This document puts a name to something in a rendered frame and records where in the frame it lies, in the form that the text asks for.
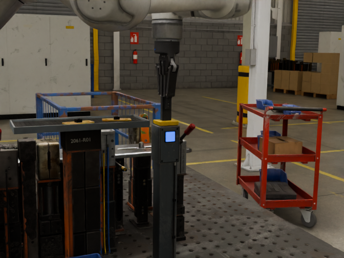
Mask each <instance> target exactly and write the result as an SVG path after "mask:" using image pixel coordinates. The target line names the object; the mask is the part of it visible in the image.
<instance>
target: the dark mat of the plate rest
mask: <svg viewBox="0 0 344 258"><path fill-rule="evenodd" d="M120 118H131V121H142V120H141V119H138V118H136V117H120ZM82 120H83V121H85V120H90V121H94V123H108V122H129V121H102V118H92V119H82ZM73 121H74V119H69V120H46V121H23V122H13V124H14V126H15V127H23V126H44V125H64V124H62V122H73Z"/></svg>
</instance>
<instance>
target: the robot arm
mask: <svg viewBox="0 0 344 258"><path fill-rule="evenodd" d="M37 1H38V0H0V30H1V28H2V27H3V26H4V25H5V24H6V23H7V22H8V21H9V20H10V19H11V17H12V16H13V15H14V14H15V13H16V12H17V11H18V10H19V9H20V8H21V7H22V6H23V4H24V3H26V4H31V3H34V2H37ZM59 1H61V2H62V3H63V4H64V5H65V6H67V7H68V8H69V9H70V10H71V11H73V12H74V13H75V14H76V15H77V16H78V17H79V18H80V19H81V20H82V21H83V22H84V23H86V24H87V25H88V26H90V27H92V28H94V29H97V30H100V31H106V32H118V31H124V30H128V29H131V28H133V27H135V26H136V25H138V24H139V23H140V22H141V21H143V20H144V19H145V18H146V16H147V15H148V14H152V38H153V39H156V41H154V52H155V53H156V54H159V61H158V63H156V64H155V67H156V71H157V85H158V95H160V97H161V111H160V120H162V121H169V120H171V99H172V97H174V96H175V89H176V81H177V72H178V69H179V65H178V64H175V54H179V52H180V42H179V41H178V39H182V25H183V22H182V20H183V18H187V17H202V18H205V19H229V18H236V17H240V16H242V15H244V14H246V13H247V12H248V11H249V10H250V9H251V7H252V0H59Z"/></svg>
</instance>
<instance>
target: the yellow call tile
mask: <svg viewBox="0 0 344 258"><path fill-rule="evenodd" d="M153 123H154V124H157V125H159V126H168V125H178V124H179V122H178V121H176V120H173V119H172V120H169V121H162V120H160V119H154V120H153Z"/></svg>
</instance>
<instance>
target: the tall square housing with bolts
mask: <svg viewBox="0 0 344 258"><path fill-rule="evenodd" d="M115 167H116V165H115V130H113V129H108V130H101V150H100V185H99V186H100V225H101V229H100V231H101V255H102V254H103V256H104V255H108V254H113V253H114V252H117V248H116V244H115V201H114V168H115Z"/></svg>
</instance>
